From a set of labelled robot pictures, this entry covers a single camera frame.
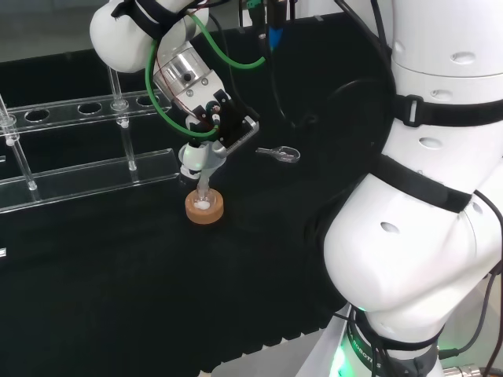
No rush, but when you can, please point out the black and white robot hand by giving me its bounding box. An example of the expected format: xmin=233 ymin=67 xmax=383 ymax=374
xmin=172 ymin=70 xmax=227 ymax=185

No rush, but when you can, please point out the translucent plastic funnel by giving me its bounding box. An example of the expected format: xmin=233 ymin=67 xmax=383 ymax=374
xmin=195 ymin=141 xmax=227 ymax=194

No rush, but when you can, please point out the clear round-bottom flask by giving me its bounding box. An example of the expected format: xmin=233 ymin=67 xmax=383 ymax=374
xmin=193 ymin=184 xmax=218 ymax=211

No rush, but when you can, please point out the clear acrylic funnel stand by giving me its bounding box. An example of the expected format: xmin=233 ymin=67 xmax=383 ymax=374
xmin=0 ymin=62 xmax=182 ymax=215

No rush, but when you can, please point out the black cloth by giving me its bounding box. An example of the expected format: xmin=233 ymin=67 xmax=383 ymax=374
xmin=0 ymin=11 xmax=398 ymax=374

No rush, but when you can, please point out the cork ring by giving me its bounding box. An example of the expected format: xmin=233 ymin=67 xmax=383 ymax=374
xmin=185 ymin=187 xmax=226 ymax=226

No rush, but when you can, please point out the green cable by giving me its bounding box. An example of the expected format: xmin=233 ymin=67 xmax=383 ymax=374
xmin=144 ymin=11 xmax=268 ymax=139

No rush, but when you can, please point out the black hanging cable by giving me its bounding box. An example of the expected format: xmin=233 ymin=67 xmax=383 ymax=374
xmin=257 ymin=0 xmax=315 ymax=129

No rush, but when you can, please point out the blue cable connector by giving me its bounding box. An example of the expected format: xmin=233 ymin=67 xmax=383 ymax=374
xmin=268 ymin=24 xmax=285 ymax=51

